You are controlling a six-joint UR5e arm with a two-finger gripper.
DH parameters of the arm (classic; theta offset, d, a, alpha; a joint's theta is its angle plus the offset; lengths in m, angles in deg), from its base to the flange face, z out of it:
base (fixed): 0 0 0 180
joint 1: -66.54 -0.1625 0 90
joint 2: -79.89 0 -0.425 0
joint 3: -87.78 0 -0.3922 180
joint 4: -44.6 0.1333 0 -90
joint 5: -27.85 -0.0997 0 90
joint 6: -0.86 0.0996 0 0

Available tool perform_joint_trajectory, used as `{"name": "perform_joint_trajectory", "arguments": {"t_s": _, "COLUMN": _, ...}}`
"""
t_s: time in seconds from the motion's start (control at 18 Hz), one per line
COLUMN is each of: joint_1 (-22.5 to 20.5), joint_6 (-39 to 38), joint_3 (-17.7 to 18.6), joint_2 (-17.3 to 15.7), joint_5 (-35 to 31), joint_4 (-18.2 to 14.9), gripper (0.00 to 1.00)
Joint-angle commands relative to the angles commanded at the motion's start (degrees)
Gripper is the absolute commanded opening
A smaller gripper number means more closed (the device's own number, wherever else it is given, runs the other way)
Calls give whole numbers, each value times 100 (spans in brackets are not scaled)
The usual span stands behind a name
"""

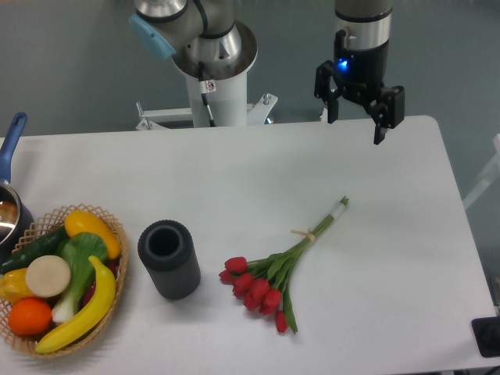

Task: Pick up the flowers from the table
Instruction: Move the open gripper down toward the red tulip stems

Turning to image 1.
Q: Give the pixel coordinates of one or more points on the green bok choy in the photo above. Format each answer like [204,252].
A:
[75,252]

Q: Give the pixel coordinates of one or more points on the red tulip bouquet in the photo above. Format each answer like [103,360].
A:
[265,284]

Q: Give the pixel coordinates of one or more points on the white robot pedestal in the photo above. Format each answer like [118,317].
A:
[215,71]

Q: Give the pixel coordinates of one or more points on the blue handled saucepan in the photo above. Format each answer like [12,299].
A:
[16,218]

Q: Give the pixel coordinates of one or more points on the woven wicker basket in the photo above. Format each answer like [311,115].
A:
[49,222]

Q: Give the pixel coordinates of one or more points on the orange fruit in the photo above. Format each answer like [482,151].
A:
[30,316]

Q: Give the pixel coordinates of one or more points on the beige round disc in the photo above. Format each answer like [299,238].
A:
[48,276]

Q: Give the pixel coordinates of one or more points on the yellow squash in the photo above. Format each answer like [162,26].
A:
[80,221]

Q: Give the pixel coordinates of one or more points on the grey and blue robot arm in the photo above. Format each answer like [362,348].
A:
[164,27]

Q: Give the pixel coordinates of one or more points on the white frame at right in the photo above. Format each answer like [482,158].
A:
[485,178]

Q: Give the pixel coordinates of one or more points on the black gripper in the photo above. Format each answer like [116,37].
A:
[359,76]

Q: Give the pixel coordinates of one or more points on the yellow bell pepper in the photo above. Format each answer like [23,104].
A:
[14,286]

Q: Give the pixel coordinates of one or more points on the green cucumber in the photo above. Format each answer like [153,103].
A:
[46,244]

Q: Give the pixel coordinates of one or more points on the dark grey ribbed vase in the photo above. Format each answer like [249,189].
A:
[167,251]

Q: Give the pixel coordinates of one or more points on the black device at edge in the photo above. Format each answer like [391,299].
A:
[486,333]

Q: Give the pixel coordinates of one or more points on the red fruit in basket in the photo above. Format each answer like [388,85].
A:
[113,266]

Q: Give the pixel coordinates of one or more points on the yellow banana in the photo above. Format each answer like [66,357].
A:
[86,319]

